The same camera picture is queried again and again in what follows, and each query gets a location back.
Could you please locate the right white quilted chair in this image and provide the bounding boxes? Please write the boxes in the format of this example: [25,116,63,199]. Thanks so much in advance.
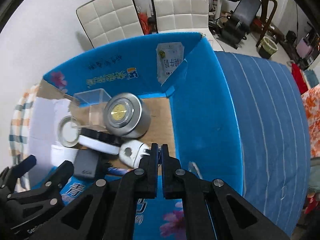
[151,0,209,33]

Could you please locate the black power adapter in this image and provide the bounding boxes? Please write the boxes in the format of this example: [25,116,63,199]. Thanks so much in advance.
[73,149,111,180]

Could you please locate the clear acrylic cube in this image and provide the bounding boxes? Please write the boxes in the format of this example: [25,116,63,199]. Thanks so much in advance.
[71,88,111,131]

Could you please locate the silver round tin gold lid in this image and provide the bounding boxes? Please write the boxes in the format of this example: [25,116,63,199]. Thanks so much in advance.
[103,93,151,139]

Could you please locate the black white round container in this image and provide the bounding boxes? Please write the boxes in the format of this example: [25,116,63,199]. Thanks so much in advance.
[78,127,124,155]

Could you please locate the brown wooden chair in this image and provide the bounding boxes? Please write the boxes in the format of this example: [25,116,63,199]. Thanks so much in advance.
[255,0,279,48]

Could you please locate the black weight bench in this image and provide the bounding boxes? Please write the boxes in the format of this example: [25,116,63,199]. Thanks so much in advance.
[219,0,261,49]

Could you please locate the blue striped blanket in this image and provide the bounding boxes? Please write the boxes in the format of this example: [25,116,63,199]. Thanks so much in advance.
[216,51,311,235]

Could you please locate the red cloth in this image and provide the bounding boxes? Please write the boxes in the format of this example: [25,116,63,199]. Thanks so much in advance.
[291,63,308,95]

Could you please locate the white quilted chair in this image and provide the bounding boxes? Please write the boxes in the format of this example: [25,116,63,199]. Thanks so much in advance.
[76,0,144,48]
[151,0,209,33]

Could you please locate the white cylindrical jar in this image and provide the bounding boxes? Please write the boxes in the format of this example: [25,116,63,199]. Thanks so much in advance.
[50,145,78,167]

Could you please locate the white oval device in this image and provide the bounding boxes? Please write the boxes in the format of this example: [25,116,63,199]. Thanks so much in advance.
[119,140,150,168]

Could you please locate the left white quilted chair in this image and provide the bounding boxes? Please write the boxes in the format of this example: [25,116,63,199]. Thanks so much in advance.
[76,0,144,48]

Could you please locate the orange floral cloth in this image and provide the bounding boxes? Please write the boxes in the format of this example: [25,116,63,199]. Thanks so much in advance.
[302,84,320,158]

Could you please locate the blue cardboard box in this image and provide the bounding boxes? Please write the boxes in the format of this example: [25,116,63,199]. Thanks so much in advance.
[28,31,245,240]

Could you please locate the green waste basket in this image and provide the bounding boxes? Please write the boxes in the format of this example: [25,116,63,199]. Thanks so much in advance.
[258,36,278,59]

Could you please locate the plaid checkered cloth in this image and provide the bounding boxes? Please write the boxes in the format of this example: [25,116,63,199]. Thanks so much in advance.
[9,83,41,193]

